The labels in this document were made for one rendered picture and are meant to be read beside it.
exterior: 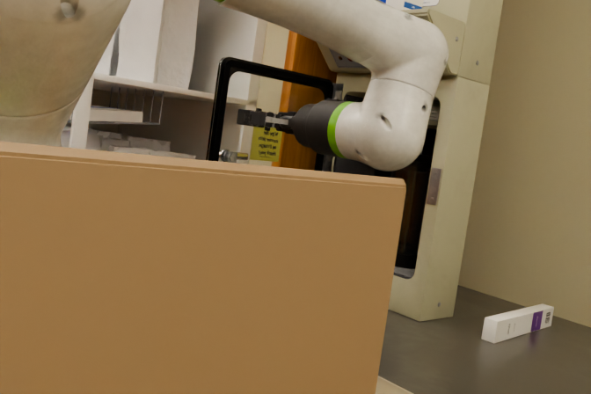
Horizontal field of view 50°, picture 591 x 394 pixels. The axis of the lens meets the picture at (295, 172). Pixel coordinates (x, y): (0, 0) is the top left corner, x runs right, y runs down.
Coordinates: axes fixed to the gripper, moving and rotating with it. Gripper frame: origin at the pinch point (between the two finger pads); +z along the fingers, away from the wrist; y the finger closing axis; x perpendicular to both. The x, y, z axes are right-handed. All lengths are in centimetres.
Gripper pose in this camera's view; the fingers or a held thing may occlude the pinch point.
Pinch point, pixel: (251, 118)
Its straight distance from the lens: 121.9
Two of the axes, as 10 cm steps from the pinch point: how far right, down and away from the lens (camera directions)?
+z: -6.5, -1.4, 7.5
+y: -7.4, -0.7, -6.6
